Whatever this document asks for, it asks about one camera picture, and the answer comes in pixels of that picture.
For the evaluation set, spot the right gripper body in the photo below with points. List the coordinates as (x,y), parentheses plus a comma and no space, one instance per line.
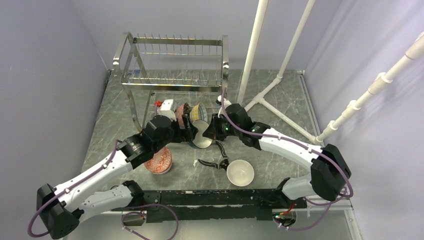
(222,127)

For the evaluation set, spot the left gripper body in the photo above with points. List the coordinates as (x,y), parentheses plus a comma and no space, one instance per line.
(181,135)

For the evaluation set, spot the teal white bowl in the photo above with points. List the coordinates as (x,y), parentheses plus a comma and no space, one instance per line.
(199,141)

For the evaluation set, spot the brown floral bowl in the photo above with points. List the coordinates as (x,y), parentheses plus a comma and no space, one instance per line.
(181,110)

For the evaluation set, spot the red patterned bowl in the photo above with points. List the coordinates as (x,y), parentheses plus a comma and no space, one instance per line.
(161,162)

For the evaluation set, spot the steel dish rack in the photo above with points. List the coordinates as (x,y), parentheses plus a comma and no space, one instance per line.
(170,63)

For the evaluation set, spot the yellow teal patterned bowl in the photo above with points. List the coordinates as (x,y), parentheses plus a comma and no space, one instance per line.
(199,112)

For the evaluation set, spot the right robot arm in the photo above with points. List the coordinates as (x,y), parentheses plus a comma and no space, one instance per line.
(328,173)

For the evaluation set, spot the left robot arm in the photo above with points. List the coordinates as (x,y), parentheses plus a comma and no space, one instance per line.
(61,208)

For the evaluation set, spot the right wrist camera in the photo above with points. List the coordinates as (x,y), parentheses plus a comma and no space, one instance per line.
(223,101)

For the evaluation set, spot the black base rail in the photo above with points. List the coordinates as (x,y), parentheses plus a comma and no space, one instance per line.
(166,205)

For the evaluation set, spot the white pipe frame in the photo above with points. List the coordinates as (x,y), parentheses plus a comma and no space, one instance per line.
(354,55)

